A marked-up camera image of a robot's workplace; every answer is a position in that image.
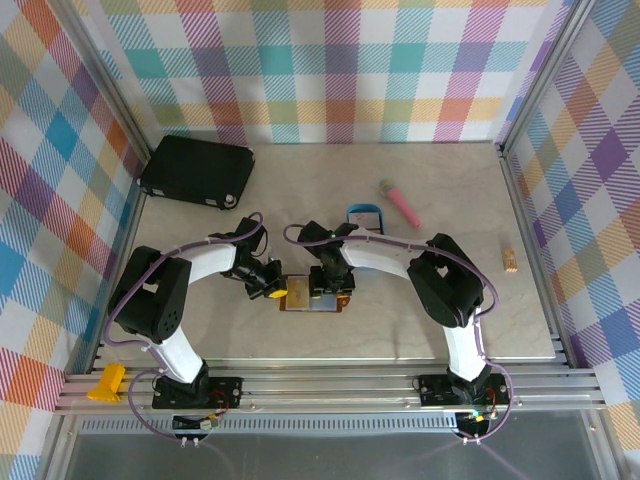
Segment aluminium table side rail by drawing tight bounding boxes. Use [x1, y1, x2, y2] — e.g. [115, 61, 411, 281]
[62, 159, 149, 381]
[498, 148, 575, 369]

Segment black hard case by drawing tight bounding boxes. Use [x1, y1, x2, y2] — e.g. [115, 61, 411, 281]
[138, 133, 258, 211]

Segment yellow plastic part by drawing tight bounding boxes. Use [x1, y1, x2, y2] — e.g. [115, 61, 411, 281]
[86, 363, 127, 403]

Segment pink toy microphone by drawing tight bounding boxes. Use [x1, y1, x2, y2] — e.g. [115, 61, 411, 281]
[377, 178, 423, 230]

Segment blue card tin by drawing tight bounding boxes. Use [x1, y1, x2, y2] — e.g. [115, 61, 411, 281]
[345, 201, 387, 236]

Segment perforated metal strip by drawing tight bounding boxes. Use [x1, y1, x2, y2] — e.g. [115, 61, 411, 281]
[64, 415, 609, 439]

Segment small controller board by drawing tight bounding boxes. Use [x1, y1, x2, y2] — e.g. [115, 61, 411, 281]
[171, 412, 222, 435]
[455, 410, 496, 437]

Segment aluminium frame post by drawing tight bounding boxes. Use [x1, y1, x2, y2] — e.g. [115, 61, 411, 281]
[57, 0, 155, 164]
[493, 0, 597, 160]

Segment white printed card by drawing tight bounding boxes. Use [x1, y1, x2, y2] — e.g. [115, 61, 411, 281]
[349, 212, 382, 234]

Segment brown leather card holder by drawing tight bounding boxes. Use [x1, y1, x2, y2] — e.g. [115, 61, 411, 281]
[277, 273, 352, 315]

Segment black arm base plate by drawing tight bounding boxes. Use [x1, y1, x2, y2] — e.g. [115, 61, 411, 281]
[151, 374, 245, 410]
[417, 373, 512, 407]

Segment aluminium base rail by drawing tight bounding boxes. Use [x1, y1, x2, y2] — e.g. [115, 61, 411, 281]
[54, 360, 609, 417]

